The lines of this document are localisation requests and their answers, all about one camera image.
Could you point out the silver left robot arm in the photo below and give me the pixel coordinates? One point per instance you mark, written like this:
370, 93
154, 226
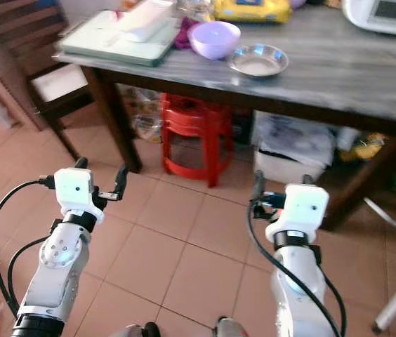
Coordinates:
59, 254

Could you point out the dark wooden chair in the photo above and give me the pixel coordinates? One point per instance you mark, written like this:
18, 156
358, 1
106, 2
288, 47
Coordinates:
15, 42

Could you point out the clear plastic bag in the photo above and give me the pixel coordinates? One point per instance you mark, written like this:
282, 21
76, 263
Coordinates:
145, 116

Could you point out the pale green tray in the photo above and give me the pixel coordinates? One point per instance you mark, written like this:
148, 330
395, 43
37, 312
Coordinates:
96, 45

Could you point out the red plastic stool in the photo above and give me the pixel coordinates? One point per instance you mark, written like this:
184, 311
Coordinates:
194, 126

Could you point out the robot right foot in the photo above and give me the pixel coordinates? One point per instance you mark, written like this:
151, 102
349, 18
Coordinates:
232, 328

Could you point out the purple plastic bowl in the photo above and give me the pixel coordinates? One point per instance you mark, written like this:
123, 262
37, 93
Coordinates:
214, 41

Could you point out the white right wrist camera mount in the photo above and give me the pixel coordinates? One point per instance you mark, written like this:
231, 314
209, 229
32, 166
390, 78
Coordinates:
303, 209

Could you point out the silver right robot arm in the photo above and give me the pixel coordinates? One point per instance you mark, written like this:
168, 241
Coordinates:
296, 295

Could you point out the yellow plastic bag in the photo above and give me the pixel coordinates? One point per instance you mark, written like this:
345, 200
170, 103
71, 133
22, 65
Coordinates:
365, 146

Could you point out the white oblong box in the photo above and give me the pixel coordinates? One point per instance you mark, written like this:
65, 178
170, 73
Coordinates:
145, 21

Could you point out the dark wooden grey-topped table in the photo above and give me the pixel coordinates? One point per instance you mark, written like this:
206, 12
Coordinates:
352, 70

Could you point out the white storage bin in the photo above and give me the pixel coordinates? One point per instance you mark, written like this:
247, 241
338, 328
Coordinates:
293, 147

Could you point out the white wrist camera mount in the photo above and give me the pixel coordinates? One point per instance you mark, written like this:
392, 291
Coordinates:
303, 209
72, 189

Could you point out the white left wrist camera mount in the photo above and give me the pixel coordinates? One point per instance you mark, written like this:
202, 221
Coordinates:
72, 189

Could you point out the magenta cloth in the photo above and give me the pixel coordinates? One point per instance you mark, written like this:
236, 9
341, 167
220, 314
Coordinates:
182, 35

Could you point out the yellow plastic package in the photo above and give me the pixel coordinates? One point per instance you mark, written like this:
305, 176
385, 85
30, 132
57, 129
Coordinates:
251, 10

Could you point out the white folding table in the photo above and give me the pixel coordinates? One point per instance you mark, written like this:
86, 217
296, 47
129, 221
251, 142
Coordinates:
394, 216

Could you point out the white kitchen appliance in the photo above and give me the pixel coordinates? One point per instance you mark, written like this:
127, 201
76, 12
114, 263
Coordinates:
384, 14

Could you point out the round metal dish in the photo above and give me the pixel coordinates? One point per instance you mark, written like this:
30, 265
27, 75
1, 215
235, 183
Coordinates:
258, 62

